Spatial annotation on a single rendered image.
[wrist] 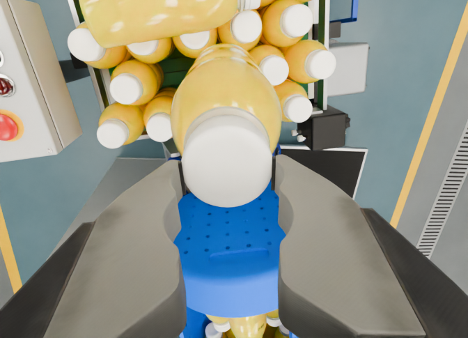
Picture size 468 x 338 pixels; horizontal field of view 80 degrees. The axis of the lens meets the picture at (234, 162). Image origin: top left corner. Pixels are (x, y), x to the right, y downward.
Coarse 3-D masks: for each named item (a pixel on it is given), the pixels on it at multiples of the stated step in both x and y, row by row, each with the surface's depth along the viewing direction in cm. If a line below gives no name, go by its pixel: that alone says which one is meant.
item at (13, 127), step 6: (0, 114) 36; (0, 120) 36; (6, 120) 36; (12, 120) 36; (0, 126) 36; (6, 126) 36; (12, 126) 36; (0, 132) 37; (6, 132) 37; (12, 132) 37; (0, 138) 37; (6, 138) 37; (12, 138) 37
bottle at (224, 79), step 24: (216, 48) 23; (240, 48) 25; (192, 72) 16; (216, 72) 15; (240, 72) 15; (192, 96) 14; (216, 96) 13; (240, 96) 13; (264, 96) 14; (192, 120) 14; (264, 120) 14
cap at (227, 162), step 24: (216, 120) 12; (240, 120) 12; (192, 144) 11; (216, 144) 11; (240, 144) 11; (264, 144) 11; (192, 168) 12; (216, 168) 12; (240, 168) 12; (264, 168) 12; (192, 192) 12; (216, 192) 12; (240, 192) 12
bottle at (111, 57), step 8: (80, 24) 38; (104, 48) 38; (112, 48) 39; (120, 48) 41; (104, 56) 39; (112, 56) 40; (120, 56) 42; (128, 56) 47; (88, 64) 40; (96, 64) 40; (104, 64) 40; (112, 64) 42
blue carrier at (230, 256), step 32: (192, 224) 48; (224, 224) 47; (256, 224) 46; (192, 256) 40; (224, 256) 40; (256, 256) 40; (192, 288) 38; (224, 288) 36; (256, 288) 36; (192, 320) 64
